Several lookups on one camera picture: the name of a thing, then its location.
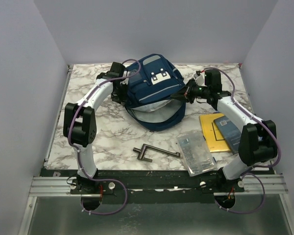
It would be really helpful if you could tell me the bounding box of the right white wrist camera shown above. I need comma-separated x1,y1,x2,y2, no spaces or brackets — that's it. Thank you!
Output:
194,70,204,86

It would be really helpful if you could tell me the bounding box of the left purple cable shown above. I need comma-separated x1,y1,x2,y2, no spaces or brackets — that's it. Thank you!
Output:
67,58,142,216

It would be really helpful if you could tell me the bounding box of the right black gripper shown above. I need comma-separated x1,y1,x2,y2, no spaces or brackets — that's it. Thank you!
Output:
171,78,211,104

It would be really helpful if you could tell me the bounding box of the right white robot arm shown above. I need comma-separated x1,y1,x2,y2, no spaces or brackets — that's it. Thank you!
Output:
171,67,281,192

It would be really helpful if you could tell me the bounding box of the clear plastic pencil case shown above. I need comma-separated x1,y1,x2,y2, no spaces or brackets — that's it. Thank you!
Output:
177,131,217,177

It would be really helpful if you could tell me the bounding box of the aluminium rail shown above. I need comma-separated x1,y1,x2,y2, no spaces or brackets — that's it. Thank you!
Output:
29,174,289,197

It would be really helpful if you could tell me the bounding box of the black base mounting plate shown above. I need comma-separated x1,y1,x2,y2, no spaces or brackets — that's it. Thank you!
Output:
40,169,281,204

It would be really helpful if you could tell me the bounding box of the navy blue student backpack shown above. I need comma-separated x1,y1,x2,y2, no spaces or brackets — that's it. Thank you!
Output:
124,54,186,132

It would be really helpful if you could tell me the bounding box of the dark blue book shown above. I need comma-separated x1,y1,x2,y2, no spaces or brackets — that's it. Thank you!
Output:
214,116,241,155

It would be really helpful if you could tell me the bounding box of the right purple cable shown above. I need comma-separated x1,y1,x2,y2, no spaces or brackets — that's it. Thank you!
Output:
200,67,282,215

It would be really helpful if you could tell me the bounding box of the purple cable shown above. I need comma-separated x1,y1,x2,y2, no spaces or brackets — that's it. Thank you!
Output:
200,67,282,215
67,58,142,216

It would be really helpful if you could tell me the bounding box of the yellow notebook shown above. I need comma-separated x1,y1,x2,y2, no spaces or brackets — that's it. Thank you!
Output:
199,113,231,153

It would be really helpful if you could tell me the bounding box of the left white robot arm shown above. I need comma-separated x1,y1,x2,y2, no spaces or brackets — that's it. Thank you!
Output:
63,62,125,193

